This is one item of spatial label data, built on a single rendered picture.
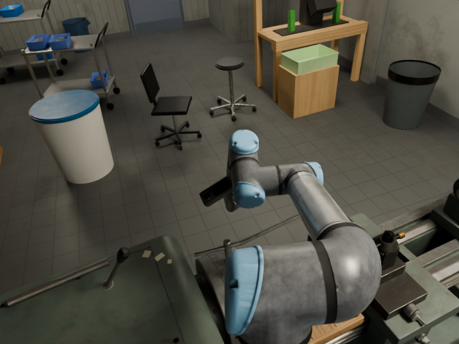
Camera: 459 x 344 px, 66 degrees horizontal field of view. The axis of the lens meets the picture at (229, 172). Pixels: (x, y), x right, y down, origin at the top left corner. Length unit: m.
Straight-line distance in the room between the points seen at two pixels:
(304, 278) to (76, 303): 0.77
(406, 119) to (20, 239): 3.88
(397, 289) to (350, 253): 0.95
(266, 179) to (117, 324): 0.54
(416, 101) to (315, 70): 1.09
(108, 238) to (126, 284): 1.99
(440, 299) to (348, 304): 1.05
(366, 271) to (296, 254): 0.10
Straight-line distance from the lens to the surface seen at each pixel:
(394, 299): 1.44
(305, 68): 4.14
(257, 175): 0.85
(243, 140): 0.89
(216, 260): 1.14
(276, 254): 0.51
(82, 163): 3.61
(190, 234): 2.92
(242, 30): 7.00
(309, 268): 0.50
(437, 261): 1.78
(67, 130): 3.41
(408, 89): 4.08
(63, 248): 3.18
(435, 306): 1.53
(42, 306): 1.17
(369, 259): 0.54
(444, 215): 1.88
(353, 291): 0.51
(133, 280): 1.11
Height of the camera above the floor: 2.11
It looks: 37 degrees down
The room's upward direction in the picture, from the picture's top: 5 degrees counter-clockwise
